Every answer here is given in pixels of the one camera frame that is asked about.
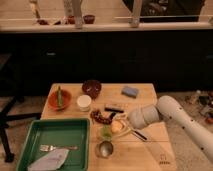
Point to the green plastic tray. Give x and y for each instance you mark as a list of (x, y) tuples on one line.
[(58, 133)]

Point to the silver metal fork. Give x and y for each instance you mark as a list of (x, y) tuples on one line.
[(47, 148)]

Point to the black office chair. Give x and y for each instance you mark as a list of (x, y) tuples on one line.
[(4, 116)]

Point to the orange bowl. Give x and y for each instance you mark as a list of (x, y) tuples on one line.
[(53, 102)]

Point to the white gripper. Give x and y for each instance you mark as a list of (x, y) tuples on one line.
[(138, 118)]

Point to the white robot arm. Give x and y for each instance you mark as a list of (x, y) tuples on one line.
[(168, 107)]

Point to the green round lime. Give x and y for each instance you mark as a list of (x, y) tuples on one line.
[(106, 133)]

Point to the white vertical post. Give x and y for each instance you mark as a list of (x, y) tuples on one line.
[(77, 13)]

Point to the dark red bowl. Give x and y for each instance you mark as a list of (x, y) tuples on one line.
[(92, 88)]

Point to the red bowl on counter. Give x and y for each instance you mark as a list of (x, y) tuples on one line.
[(89, 19)]

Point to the black rectangular eraser block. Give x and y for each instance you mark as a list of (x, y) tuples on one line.
[(113, 108)]

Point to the small metal cup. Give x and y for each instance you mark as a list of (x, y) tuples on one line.
[(105, 149)]

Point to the blue sponge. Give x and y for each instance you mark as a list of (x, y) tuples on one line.
[(130, 91)]

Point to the yellow apple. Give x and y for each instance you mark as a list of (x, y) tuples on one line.
[(116, 126)]

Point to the green vegetable stick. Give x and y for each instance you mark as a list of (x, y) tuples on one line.
[(59, 97)]

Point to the white paper cup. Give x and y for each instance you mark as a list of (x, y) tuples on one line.
[(84, 102)]

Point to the white folded paper napkin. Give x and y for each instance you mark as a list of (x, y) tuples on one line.
[(50, 162)]

